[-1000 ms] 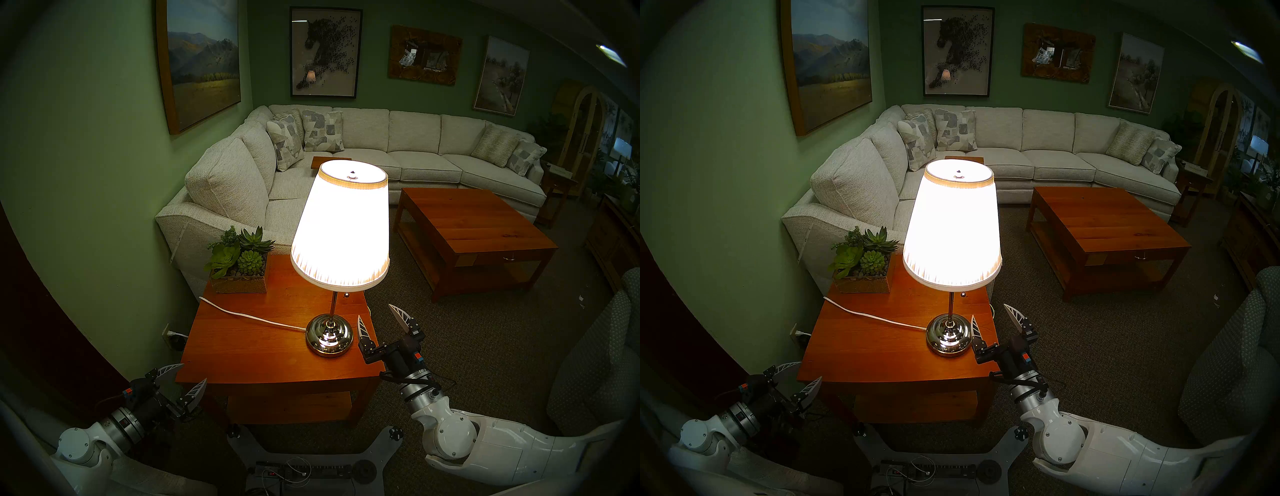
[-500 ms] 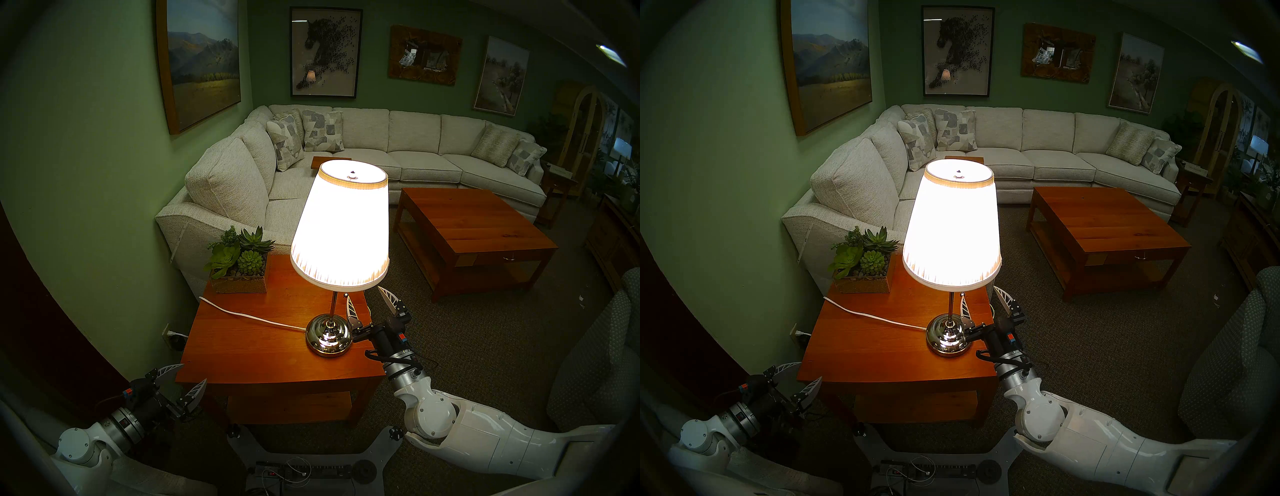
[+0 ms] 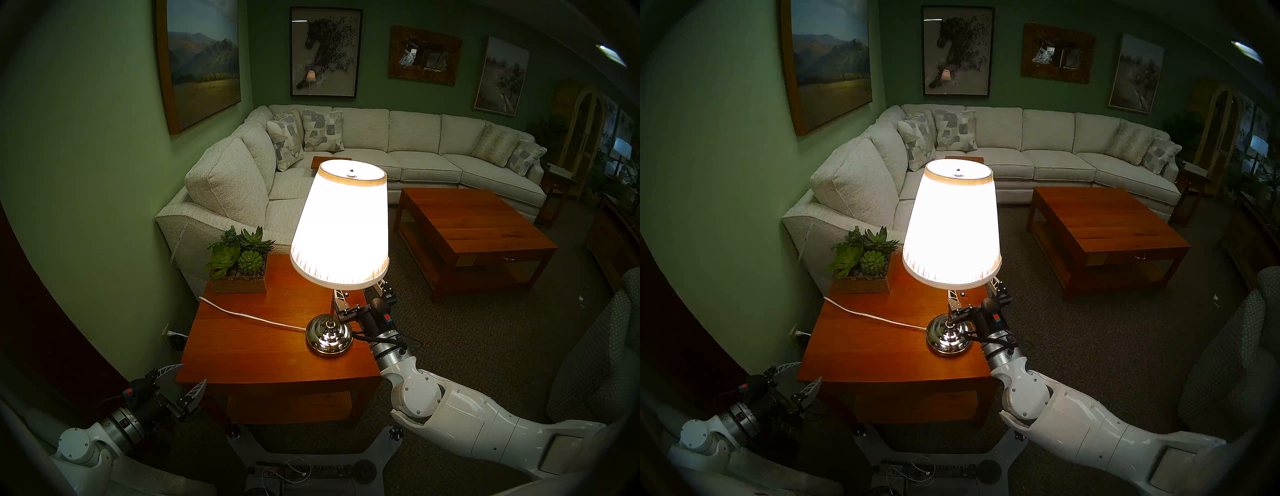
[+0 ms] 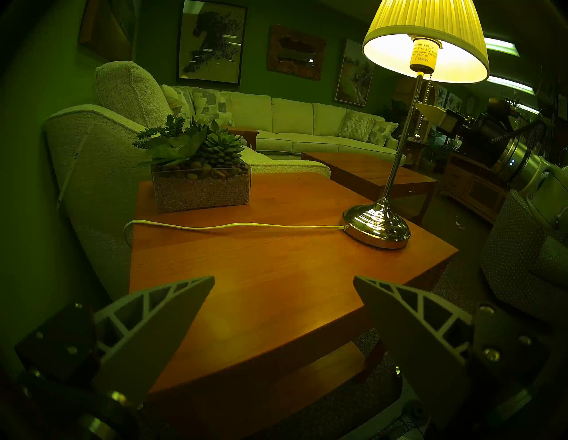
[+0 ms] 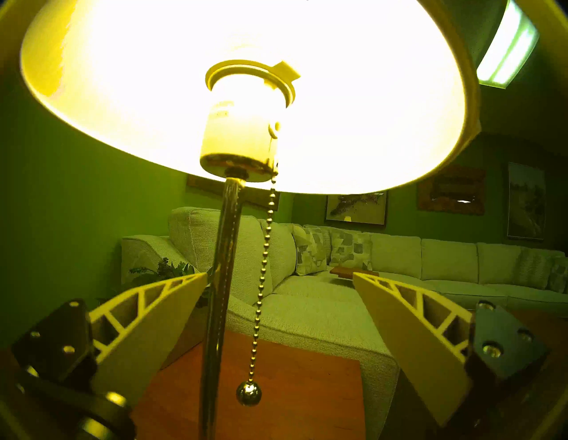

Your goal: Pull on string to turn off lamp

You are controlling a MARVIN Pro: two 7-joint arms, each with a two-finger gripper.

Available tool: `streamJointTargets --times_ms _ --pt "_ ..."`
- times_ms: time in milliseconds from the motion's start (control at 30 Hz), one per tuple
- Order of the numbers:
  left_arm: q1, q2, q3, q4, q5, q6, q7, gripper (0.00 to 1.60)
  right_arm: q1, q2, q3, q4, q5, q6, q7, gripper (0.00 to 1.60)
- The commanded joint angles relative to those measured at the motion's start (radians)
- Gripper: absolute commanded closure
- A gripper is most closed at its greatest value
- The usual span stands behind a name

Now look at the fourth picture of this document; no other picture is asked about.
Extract white lattice left gripper left finger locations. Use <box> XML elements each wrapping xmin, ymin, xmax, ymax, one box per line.
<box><xmin>16</xmin><ymin>276</ymin><xmax>216</xmax><ymax>406</ymax></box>

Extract white lattice left gripper right finger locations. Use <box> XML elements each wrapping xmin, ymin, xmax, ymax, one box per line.
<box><xmin>354</xmin><ymin>275</ymin><xmax>551</xmax><ymax>428</ymax></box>

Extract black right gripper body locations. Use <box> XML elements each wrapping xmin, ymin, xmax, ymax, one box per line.
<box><xmin>444</xmin><ymin>109</ymin><xmax>502</xmax><ymax>151</ymax></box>

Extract finger of the white lattice right gripper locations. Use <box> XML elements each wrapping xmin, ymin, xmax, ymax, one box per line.
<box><xmin>415</xmin><ymin>102</ymin><xmax>447</xmax><ymax>128</ymax></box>

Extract beaded metal lamp pull chain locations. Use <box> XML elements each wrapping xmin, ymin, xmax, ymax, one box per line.
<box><xmin>413</xmin><ymin>73</ymin><xmax>433</xmax><ymax>140</ymax></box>

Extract chrome table lamp pleated shade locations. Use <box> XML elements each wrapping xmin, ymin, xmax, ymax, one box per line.
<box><xmin>341</xmin><ymin>0</ymin><xmax>490</xmax><ymax>250</ymax></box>

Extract grey patchwork patterned throw pillow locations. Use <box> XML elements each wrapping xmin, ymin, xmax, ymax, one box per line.
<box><xmin>192</xmin><ymin>87</ymin><xmax>234</xmax><ymax>127</ymax></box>
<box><xmin>367</xmin><ymin>120</ymin><xmax>399</xmax><ymax>147</ymax></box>
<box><xmin>161</xmin><ymin>84</ymin><xmax>196</xmax><ymax>127</ymax></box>

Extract wooden console cabinet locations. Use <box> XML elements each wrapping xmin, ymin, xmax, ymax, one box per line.
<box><xmin>439</xmin><ymin>153</ymin><xmax>509</xmax><ymax>224</ymax></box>

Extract rectangular ceiling light panel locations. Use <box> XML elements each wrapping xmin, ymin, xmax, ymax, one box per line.
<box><xmin>487</xmin><ymin>75</ymin><xmax>535</xmax><ymax>95</ymax></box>
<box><xmin>484</xmin><ymin>38</ymin><xmax>521</xmax><ymax>57</ymax></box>

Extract beige striped throw pillow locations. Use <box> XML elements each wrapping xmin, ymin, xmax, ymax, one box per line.
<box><xmin>339</xmin><ymin>110</ymin><xmax>377</xmax><ymax>142</ymax></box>

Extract framed tree landscape painting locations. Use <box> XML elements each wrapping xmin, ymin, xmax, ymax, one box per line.
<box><xmin>335</xmin><ymin>39</ymin><xmax>375</xmax><ymax>107</ymax></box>

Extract wooden coffee table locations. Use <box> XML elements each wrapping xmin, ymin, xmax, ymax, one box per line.
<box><xmin>302</xmin><ymin>152</ymin><xmax>439</xmax><ymax>224</ymax></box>

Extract grey dotted fabric armchair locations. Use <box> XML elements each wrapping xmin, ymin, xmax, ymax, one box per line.
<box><xmin>481</xmin><ymin>191</ymin><xmax>568</xmax><ymax>329</ymax></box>

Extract wooden side table with shelf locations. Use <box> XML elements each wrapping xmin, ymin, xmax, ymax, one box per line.
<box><xmin>129</xmin><ymin>172</ymin><xmax>458</xmax><ymax>440</ymax></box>

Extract succulent plants in glass planter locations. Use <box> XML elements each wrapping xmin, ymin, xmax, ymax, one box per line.
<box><xmin>132</xmin><ymin>114</ymin><xmax>252</xmax><ymax>213</ymax></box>

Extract cream sectional sofa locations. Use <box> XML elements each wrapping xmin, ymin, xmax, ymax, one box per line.
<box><xmin>44</xmin><ymin>61</ymin><xmax>406</xmax><ymax>302</ymax></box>

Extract small wooden corner table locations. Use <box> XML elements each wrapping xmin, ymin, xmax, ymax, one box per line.
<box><xmin>224</xmin><ymin>126</ymin><xmax>259</xmax><ymax>151</ymax></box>

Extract framed black horse artwork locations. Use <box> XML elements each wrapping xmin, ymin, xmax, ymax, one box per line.
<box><xmin>177</xmin><ymin>0</ymin><xmax>248</xmax><ymax>86</ymax></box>

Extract rustic wood framed wall mirror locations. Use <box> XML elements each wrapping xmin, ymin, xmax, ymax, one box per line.
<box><xmin>267</xmin><ymin>24</ymin><xmax>327</xmax><ymax>81</ymax></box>

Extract white lamp power cord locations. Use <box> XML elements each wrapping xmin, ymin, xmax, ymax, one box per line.
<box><xmin>123</xmin><ymin>219</ymin><xmax>347</xmax><ymax>247</ymax></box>

